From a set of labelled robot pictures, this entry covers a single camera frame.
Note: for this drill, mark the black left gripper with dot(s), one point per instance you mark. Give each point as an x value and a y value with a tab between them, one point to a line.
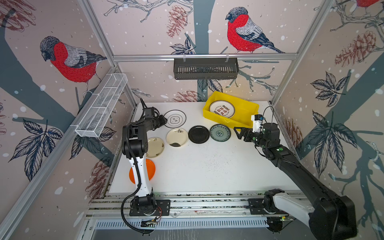
163	121

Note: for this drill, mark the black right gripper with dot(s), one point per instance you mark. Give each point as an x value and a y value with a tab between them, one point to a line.
249	131

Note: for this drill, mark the white plate red green characters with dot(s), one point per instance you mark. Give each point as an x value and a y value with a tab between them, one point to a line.
223	108

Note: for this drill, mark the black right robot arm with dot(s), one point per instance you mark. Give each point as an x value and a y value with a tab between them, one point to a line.
328	215

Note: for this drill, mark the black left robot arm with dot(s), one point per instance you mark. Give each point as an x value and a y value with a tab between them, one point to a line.
135	147

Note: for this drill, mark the yellow plastic bin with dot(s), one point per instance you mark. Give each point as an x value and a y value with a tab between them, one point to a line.
242	116

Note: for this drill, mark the white plate thin green rim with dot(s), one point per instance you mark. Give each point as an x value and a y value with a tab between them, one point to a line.
175	119

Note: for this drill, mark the teal patterned small plate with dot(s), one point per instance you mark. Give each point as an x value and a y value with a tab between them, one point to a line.
220	133

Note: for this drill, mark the cream plate red seal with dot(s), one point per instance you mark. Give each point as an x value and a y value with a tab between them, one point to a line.
155	147

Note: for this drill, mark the cream plate black flower pattern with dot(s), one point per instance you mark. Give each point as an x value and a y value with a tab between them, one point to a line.
177	137

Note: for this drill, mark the black round plate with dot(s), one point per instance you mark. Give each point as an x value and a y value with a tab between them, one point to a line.
199	134

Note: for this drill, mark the orange plate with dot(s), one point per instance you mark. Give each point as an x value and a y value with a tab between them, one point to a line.
151	169

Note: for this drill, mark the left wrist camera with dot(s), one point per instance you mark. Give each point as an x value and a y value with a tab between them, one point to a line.
149	113

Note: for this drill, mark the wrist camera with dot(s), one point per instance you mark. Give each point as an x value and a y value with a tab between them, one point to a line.
149	113
257	122

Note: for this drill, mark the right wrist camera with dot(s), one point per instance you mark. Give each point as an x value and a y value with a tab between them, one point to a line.
257	122

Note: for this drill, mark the black hanging wire basket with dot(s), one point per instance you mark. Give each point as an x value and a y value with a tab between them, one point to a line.
206	69

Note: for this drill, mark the white wire mesh basket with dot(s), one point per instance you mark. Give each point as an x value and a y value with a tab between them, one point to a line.
99	112

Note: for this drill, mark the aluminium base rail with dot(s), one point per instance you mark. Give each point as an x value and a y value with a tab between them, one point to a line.
201	211

